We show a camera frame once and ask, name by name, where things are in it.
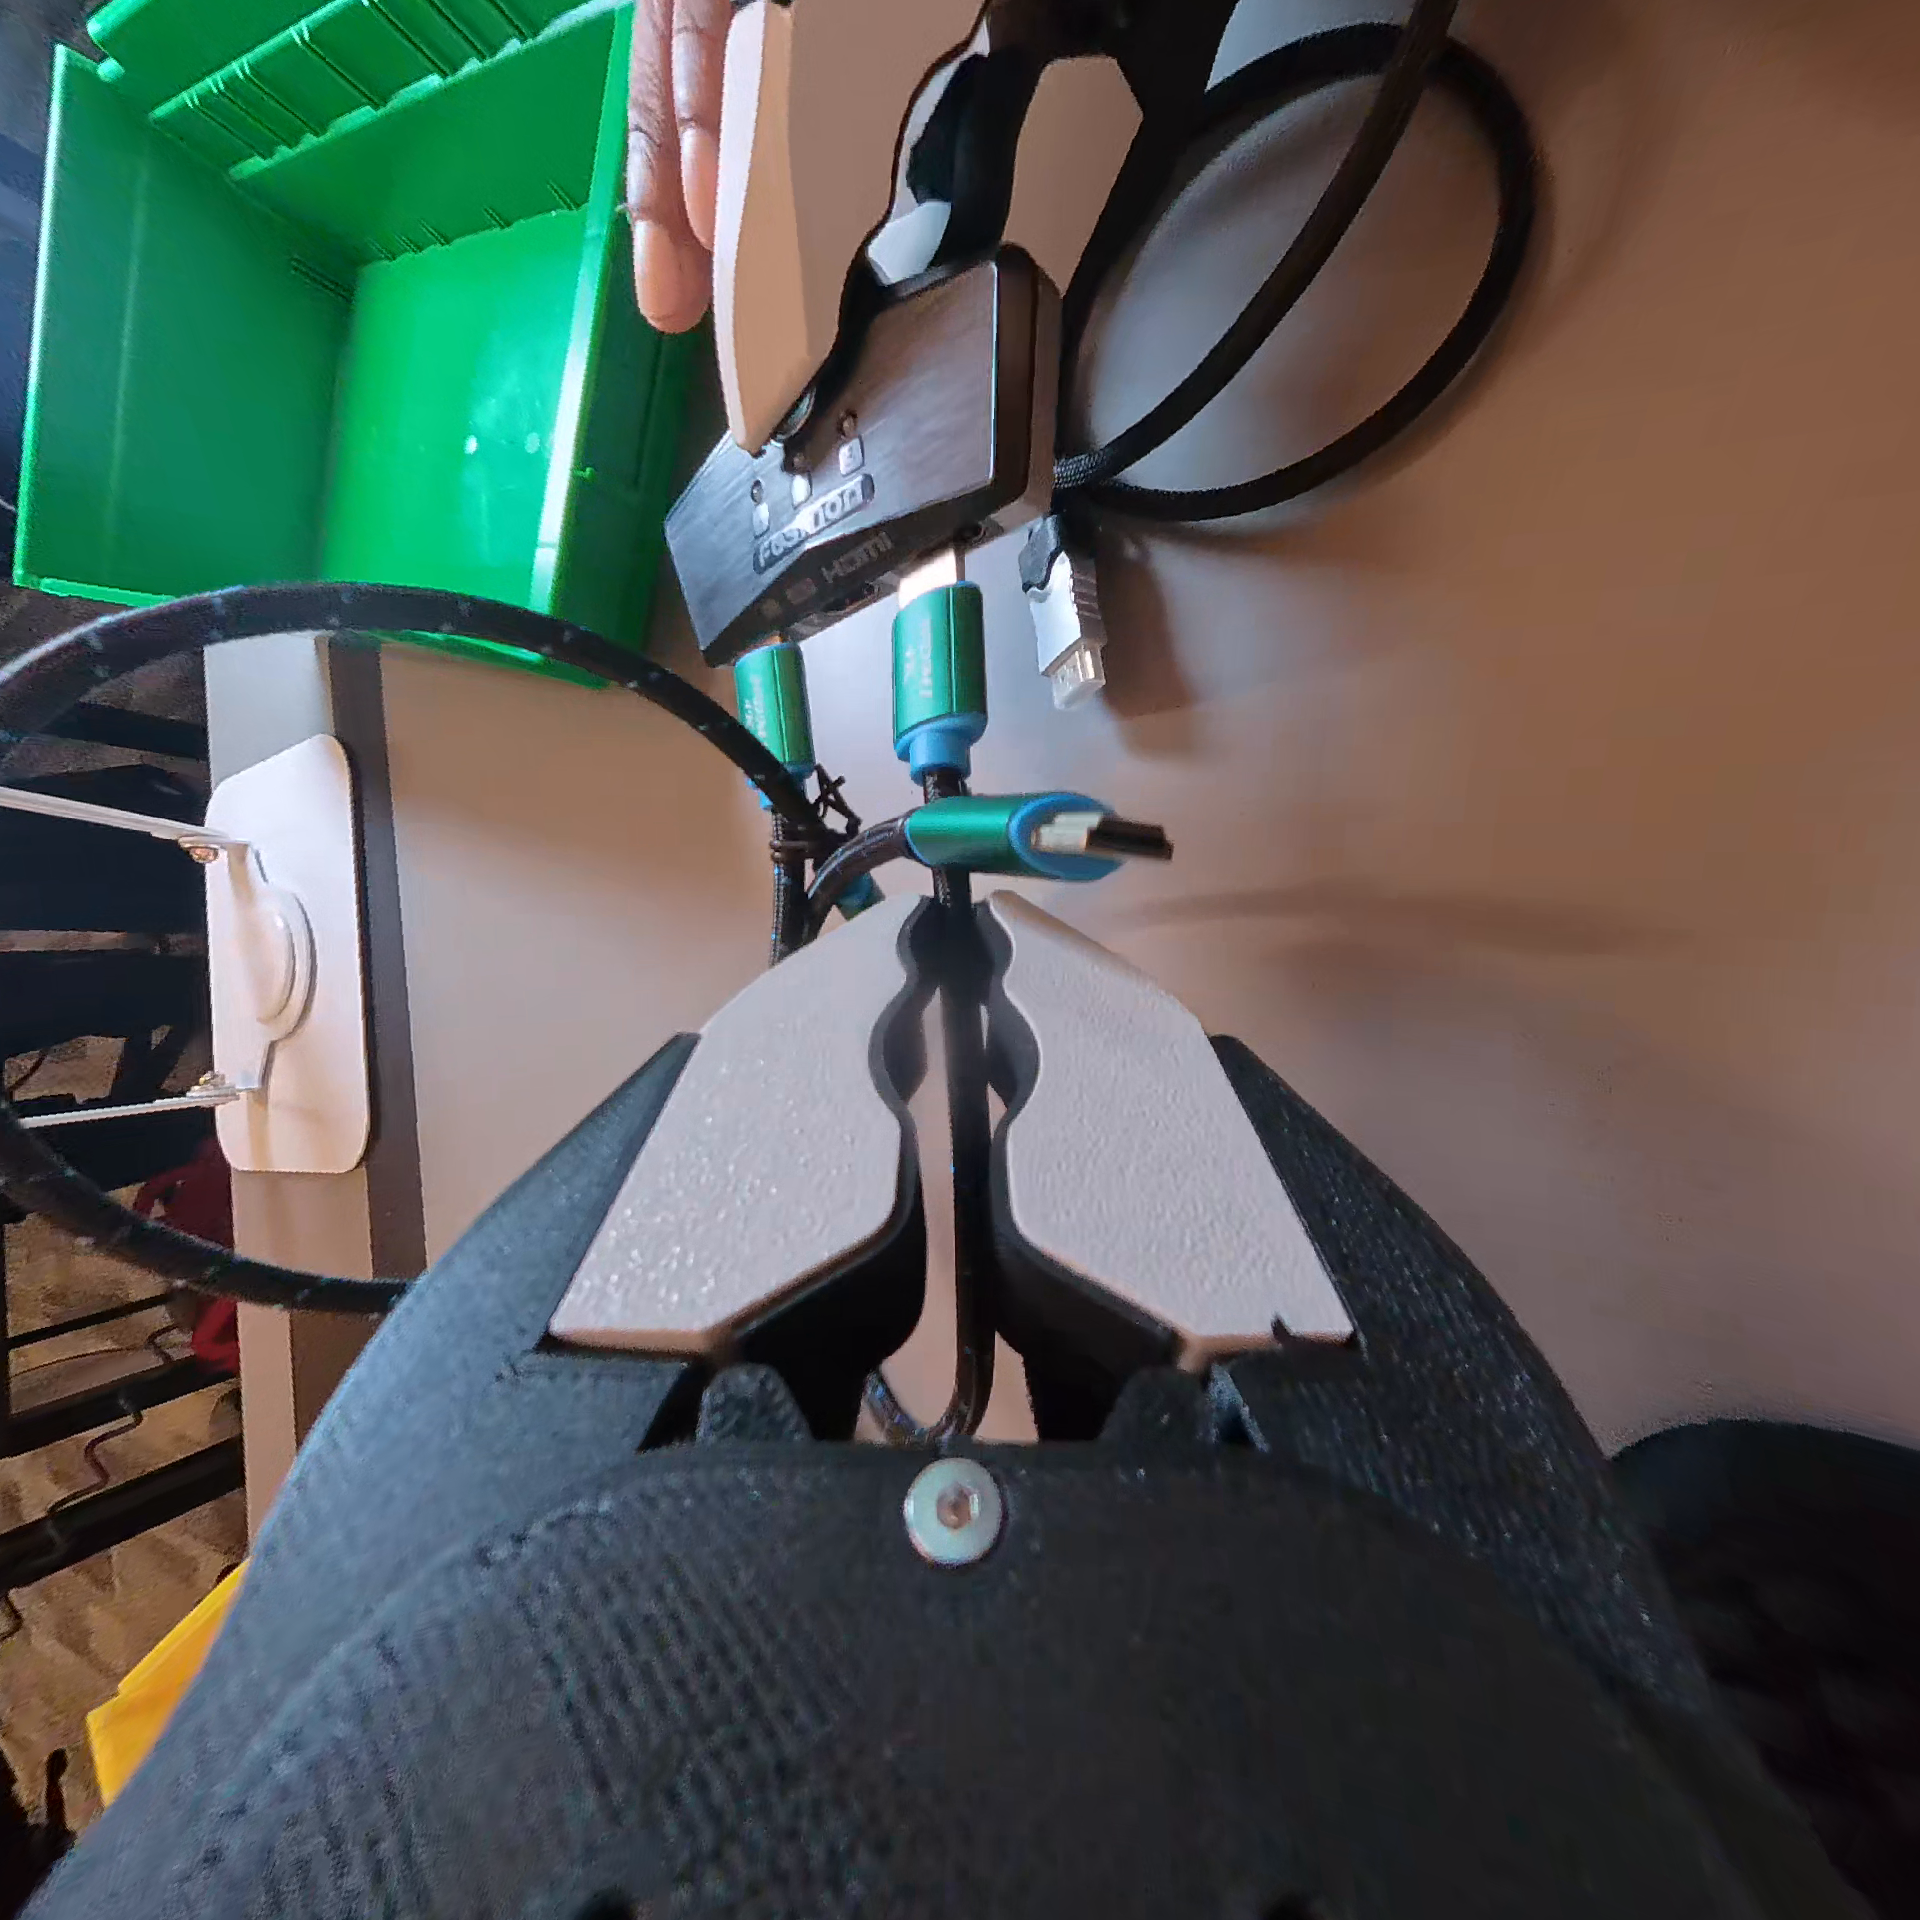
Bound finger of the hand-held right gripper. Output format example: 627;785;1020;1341
712;0;991;455
1025;52;1157;287

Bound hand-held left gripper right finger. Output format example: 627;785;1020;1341
980;888;1363;1440

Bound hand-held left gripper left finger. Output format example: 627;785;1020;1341
546;896;944;1440

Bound black adapter hub with cable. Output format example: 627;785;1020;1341
662;0;1539;711

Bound braided hdmi cable green plugs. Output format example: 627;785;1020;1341
0;584;870;1323
802;576;1175;1450

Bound green plastic bin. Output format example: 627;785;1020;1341
12;0;706;692

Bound yellow plastic bin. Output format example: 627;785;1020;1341
86;1561;248;1810

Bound person's right hand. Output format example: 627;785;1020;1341
625;0;737;336

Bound white folding board stand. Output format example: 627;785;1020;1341
0;736;375;1176

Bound red bag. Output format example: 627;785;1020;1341
134;1140;243;1374

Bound black mesh cushion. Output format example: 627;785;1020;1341
1612;1421;1920;1920

